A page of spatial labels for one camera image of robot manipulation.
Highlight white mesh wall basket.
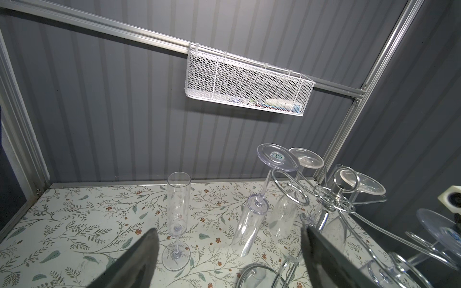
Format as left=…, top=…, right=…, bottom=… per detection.
left=184, top=44, right=315, bottom=116

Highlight clear wine glass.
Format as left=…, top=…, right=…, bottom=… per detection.
left=162, top=172, right=192, bottom=271
left=359, top=208, right=461, bottom=288
left=325, top=164, right=388, bottom=234
left=230, top=144, right=300, bottom=257
left=266, top=146, right=325, bottom=240

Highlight chrome wine glass rack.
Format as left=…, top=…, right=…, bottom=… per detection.
left=237, top=186, right=461, bottom=288

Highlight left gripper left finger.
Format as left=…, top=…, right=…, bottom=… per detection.
left=89, top=228, right=160, bottom=288

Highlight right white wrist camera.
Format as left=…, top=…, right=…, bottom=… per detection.
left=438, top=186, right=461, bottom=214

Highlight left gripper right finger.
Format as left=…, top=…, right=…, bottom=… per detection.
left=301, top=226, right=376, bottom=288

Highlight items in white basket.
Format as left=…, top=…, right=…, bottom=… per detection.
left=228, top=97, right=302, bottom=114

